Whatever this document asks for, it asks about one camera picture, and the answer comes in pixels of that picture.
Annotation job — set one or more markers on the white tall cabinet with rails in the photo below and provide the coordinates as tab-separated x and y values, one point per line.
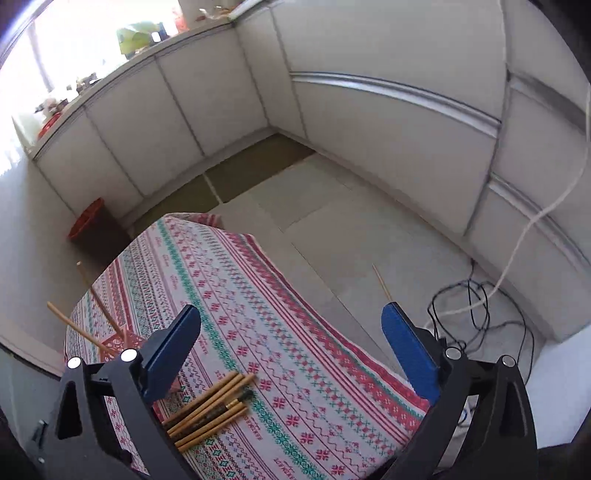
415	152

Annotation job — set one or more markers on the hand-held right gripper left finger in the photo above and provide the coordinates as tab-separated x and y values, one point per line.
170	353

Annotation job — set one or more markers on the light wooden chopstick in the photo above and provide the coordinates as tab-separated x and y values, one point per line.
99	302
382	284
74	325

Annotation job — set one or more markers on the red patterned chopstick holder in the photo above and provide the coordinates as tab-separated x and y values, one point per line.
113	344

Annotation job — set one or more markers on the pile of wooden chopsticks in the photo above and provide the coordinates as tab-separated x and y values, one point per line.
212	408

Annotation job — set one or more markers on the white low kitchen cabinet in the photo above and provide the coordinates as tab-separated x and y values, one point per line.
161	120

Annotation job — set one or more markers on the red bowl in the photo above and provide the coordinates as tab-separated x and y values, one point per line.
50	124

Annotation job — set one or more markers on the red plastic basin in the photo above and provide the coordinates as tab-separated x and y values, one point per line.
87	219

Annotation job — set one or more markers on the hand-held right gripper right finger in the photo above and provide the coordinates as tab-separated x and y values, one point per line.
411	353

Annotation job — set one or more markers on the red green patterned tablecloth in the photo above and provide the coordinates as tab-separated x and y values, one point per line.
277	323

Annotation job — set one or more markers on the green plastic bag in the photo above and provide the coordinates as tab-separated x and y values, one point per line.
136	39

